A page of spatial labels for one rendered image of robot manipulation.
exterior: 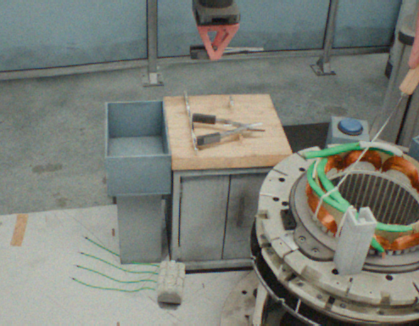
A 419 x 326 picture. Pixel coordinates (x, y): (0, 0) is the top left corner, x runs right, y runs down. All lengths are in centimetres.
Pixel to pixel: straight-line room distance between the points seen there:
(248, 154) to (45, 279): 46
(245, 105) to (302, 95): 215
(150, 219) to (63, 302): 23
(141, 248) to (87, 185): 144
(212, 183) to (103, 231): 32
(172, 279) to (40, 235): 31
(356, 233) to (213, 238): 44
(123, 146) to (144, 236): 17
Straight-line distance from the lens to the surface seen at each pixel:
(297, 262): 76
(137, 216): 108
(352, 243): 72
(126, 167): 97
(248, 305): 109
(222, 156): 96
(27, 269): 118
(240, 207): 104
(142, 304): 110
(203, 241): 110
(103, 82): 326
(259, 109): 109
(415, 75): 74
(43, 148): 280
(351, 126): 112
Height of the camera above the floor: 165
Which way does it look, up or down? 39 degrees down
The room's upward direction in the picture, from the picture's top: straight up
